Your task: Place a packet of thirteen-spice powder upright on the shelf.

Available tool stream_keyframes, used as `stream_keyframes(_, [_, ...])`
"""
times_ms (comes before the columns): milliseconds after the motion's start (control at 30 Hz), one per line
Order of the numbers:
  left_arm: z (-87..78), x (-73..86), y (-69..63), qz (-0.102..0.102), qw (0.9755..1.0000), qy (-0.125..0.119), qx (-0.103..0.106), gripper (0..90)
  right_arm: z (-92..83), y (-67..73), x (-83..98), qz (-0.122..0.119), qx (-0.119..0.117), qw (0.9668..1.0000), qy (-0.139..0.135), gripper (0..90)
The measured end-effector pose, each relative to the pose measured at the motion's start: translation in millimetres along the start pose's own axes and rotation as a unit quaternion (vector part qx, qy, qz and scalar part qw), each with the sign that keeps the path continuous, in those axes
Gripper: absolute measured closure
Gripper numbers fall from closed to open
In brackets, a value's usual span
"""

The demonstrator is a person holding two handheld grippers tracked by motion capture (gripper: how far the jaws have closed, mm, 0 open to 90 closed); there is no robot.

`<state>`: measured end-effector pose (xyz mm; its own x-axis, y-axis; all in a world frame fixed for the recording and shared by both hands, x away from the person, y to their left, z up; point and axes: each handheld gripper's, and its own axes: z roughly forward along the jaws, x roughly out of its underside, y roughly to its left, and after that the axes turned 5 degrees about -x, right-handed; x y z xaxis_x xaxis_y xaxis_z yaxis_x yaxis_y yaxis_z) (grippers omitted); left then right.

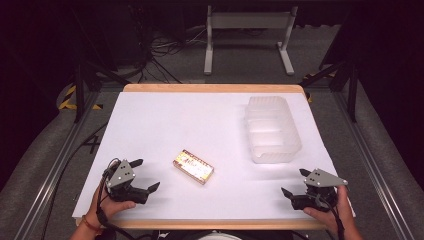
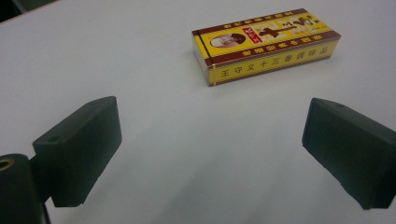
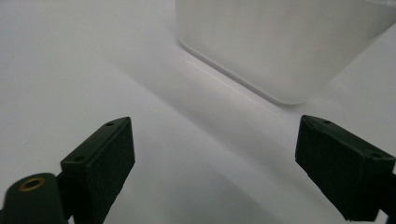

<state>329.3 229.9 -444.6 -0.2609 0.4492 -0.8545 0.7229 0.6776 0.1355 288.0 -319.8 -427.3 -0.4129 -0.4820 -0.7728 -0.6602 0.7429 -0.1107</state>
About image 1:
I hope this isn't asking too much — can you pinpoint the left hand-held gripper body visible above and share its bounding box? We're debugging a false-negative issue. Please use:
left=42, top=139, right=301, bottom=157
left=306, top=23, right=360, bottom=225
left=102, top=159, right=150, bottom=205

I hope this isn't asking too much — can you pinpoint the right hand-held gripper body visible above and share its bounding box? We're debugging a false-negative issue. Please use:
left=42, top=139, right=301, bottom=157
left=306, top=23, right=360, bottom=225
left=291, top=168, right=349, bottom=213

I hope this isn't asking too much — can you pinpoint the person's left hand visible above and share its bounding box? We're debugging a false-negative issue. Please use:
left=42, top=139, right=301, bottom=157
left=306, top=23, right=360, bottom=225
left=87, top=184, right=137, bottom=230

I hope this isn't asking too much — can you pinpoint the person's right hand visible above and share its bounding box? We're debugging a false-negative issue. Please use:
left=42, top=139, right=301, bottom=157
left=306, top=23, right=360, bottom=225
left=303, top=184, right=356, bottom=235

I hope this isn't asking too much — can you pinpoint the yellow patterned box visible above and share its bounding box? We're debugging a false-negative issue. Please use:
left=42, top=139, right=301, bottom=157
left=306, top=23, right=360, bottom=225
left=172, top=149, right=215, bottom=186

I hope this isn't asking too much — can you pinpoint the translucent plastic container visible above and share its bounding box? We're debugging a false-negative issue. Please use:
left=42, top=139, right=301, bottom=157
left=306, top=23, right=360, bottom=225
left=244, top=95, right=303, bottom=165

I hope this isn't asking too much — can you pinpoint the white table cover sheet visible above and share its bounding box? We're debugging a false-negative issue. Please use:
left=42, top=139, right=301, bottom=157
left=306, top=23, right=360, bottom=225
left=71, top=91, right=356, bottom=221

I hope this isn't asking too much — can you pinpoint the white round object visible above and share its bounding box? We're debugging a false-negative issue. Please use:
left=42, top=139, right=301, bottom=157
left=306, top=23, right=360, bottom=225
left=199, top=231, right=244, bottom=240

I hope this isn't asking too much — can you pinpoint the yellow black hazard tape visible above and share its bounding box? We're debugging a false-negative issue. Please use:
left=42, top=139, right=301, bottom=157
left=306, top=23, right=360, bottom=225
left=58, top=84, right=104, bottom=111

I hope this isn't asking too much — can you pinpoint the black metal stand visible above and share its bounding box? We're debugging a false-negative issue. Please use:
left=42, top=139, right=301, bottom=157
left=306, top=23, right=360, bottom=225
left=299, top=13, right=361, bottom=123
left=68, top=6, right=132, bottom=124

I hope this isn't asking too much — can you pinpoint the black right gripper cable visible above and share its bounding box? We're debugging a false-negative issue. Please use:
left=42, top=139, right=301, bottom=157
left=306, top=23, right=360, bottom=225
left=314, top=193, right=346, bottom=240

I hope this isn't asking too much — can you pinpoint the aluminium floor rail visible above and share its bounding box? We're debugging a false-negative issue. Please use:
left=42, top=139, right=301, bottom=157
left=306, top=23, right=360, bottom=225
left=13, top=89, right=101, bottom=240
left=333, top=89, right=418, bottom=240

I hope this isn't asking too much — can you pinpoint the orange wrist bracelet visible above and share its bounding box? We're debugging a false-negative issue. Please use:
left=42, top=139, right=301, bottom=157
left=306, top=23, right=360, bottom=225
left=81, top=215, right=103, bottom=234

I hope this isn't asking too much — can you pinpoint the bundle of black floor cables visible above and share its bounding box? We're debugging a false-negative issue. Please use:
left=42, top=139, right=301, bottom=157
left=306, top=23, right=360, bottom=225
left=128, top=6, right=208, bottom=84

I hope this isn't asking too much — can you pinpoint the white metal desk frame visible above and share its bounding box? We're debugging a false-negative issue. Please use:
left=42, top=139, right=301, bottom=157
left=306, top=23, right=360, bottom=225
left=203, top=4, right=299, bottom=76

